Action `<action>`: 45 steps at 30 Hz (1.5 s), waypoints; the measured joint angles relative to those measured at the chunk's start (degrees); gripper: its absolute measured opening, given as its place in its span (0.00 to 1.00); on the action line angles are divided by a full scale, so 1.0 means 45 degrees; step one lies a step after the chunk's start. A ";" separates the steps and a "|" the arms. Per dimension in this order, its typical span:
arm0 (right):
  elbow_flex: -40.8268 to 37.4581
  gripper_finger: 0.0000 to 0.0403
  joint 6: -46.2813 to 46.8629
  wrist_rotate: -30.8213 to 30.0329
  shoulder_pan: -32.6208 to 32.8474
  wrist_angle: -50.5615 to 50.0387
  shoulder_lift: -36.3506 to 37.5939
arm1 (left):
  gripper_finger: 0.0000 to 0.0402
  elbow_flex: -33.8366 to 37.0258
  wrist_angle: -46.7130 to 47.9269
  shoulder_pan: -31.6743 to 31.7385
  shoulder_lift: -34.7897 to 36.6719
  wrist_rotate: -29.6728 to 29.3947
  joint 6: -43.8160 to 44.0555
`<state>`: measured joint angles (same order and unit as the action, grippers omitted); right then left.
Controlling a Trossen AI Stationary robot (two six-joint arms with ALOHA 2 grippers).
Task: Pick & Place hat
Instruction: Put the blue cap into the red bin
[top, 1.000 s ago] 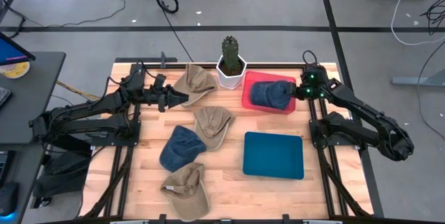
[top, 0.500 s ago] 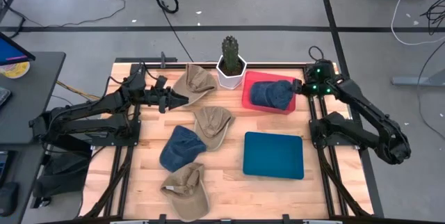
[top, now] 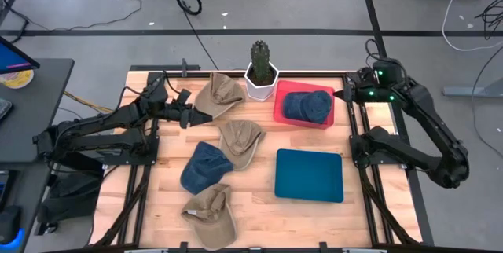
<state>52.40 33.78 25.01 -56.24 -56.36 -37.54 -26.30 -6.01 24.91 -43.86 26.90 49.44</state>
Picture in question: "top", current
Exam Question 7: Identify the white faceted plant pot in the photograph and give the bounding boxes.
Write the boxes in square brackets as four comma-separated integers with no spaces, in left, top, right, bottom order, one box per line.
[244,61,280,102]

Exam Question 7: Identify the black bag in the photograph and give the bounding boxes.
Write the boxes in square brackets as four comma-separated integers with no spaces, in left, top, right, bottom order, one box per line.
[37,170,104,226]

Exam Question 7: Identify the black desk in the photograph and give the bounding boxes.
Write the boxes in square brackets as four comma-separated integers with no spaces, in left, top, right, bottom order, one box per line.
[0,58,75,164]

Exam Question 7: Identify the curved black cable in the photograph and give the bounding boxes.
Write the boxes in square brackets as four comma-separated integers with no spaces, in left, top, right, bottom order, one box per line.
[471,44,503,158]

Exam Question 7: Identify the yellow white round disc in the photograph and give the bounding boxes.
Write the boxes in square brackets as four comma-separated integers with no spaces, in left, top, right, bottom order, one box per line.
[0,68,35,90]

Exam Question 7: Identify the teal plastic tray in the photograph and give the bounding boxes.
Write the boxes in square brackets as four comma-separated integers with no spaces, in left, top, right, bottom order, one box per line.
[274,148,345,204]

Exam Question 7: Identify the grey desk leg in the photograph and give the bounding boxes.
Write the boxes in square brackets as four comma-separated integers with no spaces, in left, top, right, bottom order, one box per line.
[442,75,503,99]

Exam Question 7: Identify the coiled black cable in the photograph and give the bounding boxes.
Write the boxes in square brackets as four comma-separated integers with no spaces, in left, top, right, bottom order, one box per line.
[174,0,204,17]

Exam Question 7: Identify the black cable bundle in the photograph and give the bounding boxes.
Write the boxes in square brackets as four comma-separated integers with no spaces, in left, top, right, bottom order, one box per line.
[474,0,503,41]

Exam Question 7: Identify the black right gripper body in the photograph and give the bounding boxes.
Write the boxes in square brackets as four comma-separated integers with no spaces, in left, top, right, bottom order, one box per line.
[351,78,374,104]

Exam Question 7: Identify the long black cable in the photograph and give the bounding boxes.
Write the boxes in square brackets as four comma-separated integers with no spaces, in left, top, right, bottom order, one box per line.
[167,0,220,72]

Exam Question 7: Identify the dark grey device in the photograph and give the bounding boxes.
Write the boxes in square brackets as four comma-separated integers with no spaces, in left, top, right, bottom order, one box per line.
[0,97,14,123]

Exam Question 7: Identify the black aluminium table frame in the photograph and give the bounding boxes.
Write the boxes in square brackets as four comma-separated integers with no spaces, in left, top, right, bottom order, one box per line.
[92,64,435,253]

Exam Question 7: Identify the computer monitor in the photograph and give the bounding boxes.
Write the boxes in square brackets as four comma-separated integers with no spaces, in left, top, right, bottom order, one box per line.
[0,35,41,75]

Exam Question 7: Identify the blue denim cap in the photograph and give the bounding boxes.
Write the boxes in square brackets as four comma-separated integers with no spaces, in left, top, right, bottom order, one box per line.
[179,141,235,196]
[281,90,334,125]

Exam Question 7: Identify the white floor cable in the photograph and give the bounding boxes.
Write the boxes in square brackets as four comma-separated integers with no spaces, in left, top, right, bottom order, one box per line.
[442,0,503,53]

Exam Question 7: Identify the tan baseball cap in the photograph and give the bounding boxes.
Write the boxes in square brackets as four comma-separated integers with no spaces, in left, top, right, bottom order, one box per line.
[193,71,247,119]
[218,119,267,172]
[180,183,238,252]

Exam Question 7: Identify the green cactus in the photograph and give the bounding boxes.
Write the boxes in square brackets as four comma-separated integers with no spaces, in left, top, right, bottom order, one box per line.
[250,39,276,86]

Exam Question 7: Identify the yellow floor cable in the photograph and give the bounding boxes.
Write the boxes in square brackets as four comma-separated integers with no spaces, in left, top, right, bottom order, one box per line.
[62,90,119,115]

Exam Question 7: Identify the pink red plastic tray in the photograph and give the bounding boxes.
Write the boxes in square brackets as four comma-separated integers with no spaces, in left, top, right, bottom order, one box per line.
[272,79,336,130]

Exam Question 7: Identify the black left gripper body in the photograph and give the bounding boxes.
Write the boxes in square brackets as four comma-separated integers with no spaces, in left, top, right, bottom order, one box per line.
[167,101,191,130]

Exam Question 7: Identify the thin black cable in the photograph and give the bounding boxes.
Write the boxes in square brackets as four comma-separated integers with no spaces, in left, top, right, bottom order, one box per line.
[0,0,143,44]

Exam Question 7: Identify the black device with light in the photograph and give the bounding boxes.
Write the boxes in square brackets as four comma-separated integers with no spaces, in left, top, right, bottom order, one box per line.
[0,204,25,253]

